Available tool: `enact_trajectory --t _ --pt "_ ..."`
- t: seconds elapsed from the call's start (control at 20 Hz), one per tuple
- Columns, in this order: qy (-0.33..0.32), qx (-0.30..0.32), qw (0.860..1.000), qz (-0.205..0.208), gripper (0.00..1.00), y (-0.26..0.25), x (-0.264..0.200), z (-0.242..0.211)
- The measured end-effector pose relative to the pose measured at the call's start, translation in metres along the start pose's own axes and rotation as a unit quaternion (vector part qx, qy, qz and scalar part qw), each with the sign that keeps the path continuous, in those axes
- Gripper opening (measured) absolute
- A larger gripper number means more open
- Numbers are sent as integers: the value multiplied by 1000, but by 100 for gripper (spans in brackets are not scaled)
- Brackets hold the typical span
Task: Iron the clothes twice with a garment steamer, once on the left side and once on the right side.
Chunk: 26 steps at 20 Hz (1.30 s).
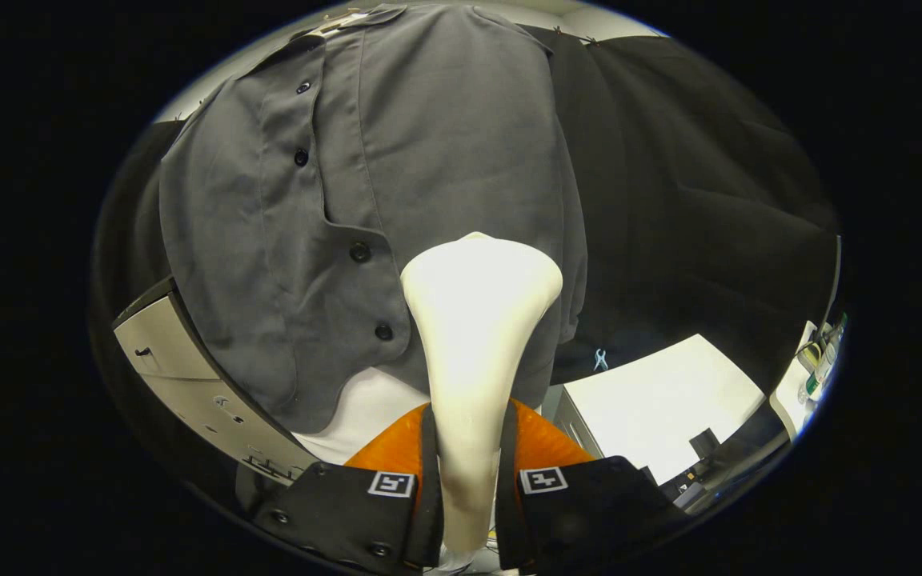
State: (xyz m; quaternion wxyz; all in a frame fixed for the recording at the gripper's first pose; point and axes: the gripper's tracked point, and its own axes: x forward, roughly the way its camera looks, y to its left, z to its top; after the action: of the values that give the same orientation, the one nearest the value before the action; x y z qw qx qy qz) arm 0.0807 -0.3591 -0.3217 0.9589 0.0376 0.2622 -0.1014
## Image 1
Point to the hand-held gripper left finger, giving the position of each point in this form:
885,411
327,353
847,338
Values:
431,480

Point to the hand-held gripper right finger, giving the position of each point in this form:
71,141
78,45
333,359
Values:
506,480

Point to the white garment steamer head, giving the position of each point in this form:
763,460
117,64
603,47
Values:
477,320

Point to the grey button shirt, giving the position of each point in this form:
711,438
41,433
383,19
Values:
445,144

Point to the white mannequin torso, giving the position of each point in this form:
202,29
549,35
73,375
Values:
365,408

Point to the light blue clip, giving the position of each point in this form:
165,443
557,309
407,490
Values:
599,359

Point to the white table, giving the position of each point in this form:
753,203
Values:
661,400

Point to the small black box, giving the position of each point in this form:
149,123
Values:
705,444

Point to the grey drawer cabinet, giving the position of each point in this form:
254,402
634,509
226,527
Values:
189,384

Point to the white side desk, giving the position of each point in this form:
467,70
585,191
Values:
801,384

